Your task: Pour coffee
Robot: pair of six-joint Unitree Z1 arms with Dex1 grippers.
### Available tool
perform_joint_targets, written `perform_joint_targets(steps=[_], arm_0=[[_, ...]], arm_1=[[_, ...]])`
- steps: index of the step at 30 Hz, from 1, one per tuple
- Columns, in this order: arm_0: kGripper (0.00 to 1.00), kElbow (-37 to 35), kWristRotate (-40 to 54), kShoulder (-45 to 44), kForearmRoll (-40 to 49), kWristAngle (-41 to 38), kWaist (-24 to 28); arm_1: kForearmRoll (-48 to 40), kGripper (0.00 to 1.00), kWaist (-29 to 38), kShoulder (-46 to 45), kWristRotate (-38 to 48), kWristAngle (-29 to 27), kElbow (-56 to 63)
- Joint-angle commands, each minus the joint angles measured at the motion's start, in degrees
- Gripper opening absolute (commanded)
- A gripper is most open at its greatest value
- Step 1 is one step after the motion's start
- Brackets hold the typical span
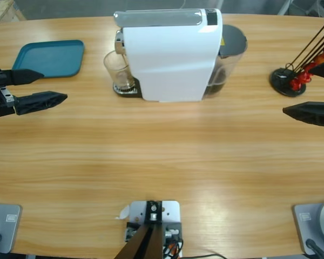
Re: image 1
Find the black capsule holder with rods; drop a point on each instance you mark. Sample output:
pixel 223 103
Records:
pixel 282 81

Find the white mount block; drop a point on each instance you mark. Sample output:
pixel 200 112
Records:
pixel 170 213

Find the white chair leg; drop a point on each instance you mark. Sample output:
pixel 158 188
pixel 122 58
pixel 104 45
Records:
pixel 283 6

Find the dark camera post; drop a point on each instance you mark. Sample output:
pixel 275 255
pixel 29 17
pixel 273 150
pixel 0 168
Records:
pixel 148 242

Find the white paper tag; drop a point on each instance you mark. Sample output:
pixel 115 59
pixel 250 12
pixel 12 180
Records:
pixel 123 213

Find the orange red foil coffee capsule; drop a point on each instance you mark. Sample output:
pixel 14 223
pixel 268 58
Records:
pixel 322 58

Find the dark clear water tank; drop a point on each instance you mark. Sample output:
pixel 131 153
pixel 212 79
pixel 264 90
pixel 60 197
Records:
pixel 232 37

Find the teal plastic tray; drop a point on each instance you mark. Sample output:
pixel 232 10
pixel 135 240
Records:
pixel 54 56

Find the arm grey base plate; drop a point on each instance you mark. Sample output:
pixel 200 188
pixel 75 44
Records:
pixel 10 229
pixel 305 229

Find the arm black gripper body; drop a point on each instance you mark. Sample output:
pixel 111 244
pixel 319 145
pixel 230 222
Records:
pixel 0 91

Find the wooden crate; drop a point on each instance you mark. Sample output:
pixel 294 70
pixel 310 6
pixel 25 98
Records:
pixel 2 10

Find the clear glass cup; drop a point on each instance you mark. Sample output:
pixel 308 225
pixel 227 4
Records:
pixel 116 67

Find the white capsule coffee machine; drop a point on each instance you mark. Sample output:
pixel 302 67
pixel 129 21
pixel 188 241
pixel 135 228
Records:
pixel 164 67

